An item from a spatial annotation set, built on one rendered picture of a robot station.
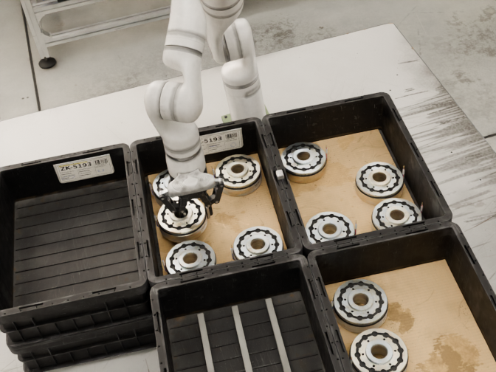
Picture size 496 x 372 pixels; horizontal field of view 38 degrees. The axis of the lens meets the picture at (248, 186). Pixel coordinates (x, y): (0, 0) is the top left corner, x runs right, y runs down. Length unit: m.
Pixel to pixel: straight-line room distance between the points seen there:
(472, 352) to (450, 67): 2.06
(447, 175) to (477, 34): 1.73
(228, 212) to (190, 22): 0.47
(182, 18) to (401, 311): 0.68
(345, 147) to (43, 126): 0.86
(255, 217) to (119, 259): 0.30
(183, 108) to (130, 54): 2.21
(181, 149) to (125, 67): 2.08
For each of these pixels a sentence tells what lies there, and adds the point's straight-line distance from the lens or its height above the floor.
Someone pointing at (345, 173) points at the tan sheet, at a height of 0.83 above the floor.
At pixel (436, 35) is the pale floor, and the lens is 3.49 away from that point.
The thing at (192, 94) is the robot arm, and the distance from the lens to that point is 1.29.
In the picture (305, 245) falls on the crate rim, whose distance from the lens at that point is 1.40.
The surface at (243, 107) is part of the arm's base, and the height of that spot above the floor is 0.82.
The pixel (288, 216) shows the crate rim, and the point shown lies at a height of 0.92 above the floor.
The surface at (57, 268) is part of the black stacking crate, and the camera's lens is 1.59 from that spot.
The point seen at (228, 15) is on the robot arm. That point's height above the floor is 1.16.
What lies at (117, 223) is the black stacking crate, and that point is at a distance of 1.62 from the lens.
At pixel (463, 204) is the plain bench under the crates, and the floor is 0.70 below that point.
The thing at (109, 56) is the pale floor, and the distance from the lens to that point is 3.51.
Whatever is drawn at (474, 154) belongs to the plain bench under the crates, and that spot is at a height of 0.70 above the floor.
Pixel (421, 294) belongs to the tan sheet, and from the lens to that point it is 1.47.
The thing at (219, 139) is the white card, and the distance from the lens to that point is 1.66.
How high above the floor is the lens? 2.03
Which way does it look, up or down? 47 degrees down
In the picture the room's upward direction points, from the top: 7 degrees counter-clockwise
